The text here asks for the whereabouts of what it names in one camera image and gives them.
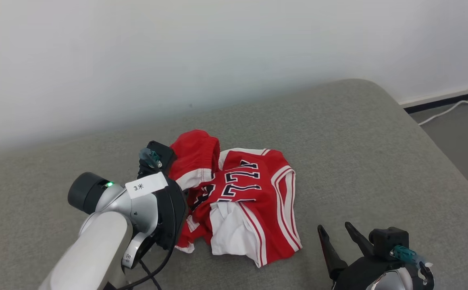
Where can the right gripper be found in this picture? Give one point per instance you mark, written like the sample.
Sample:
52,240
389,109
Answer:
358,274

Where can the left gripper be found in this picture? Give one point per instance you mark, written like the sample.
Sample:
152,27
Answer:
173,213

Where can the red shorts with white trim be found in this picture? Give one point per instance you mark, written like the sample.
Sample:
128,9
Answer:
195,153

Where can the red basketball jersey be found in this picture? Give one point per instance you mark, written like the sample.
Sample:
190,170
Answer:
266,201

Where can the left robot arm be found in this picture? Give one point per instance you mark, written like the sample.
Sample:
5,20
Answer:
96,249

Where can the black baseboard strip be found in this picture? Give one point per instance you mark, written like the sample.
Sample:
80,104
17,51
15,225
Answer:
447,100

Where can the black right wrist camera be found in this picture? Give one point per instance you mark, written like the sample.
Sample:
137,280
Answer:
387,239

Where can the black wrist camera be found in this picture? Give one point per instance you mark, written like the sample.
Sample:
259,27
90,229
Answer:
387,239
162,151

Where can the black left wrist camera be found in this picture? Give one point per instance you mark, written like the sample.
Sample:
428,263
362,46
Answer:
162,151

